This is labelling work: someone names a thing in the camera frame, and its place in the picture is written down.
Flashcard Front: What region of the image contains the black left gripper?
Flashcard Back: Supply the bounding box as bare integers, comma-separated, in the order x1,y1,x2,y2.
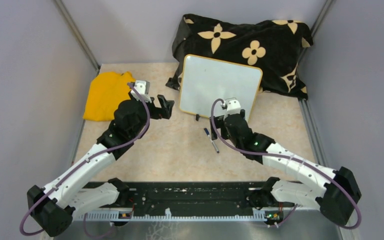
129,90,175,139

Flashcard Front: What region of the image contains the white blue marker pen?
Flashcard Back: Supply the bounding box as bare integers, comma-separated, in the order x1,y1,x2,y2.
204,128,220,154

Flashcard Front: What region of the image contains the yellow framed whiteboard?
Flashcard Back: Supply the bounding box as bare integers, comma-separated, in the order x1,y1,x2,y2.
179,54,263,120

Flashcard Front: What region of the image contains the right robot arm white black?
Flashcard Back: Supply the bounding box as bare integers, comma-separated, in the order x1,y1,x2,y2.
209,110,362,230

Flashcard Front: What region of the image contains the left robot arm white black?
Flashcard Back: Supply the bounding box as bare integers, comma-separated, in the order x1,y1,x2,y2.
27,92,175,237

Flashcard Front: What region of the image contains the yellow cloth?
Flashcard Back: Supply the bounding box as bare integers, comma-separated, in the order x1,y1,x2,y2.
83,71,135,122

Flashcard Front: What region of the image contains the black floral blanket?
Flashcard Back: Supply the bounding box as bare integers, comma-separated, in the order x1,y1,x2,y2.
165,13,314,100

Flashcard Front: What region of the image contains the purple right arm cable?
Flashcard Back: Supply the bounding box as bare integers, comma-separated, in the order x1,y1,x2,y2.
210,98,363,231

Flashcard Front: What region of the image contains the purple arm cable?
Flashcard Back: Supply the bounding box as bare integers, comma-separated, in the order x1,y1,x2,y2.
210,98,363,231
19,82,151,237

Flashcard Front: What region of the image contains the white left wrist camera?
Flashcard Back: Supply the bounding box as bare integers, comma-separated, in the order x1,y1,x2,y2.
130,80,151,103

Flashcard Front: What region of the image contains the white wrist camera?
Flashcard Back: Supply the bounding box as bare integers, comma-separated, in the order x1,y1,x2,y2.
221,97,241,118
130,80,151,103

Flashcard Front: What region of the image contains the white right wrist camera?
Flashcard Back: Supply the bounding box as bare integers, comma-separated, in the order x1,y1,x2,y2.
221,97,241,118

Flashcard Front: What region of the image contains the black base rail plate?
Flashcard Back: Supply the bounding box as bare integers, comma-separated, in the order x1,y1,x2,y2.
79,181,299,218

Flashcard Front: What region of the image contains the white perforated cable tray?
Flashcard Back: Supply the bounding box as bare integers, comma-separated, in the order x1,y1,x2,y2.
75,208,268,223

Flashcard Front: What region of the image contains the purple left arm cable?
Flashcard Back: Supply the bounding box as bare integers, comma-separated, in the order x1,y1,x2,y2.
19,82,151,237

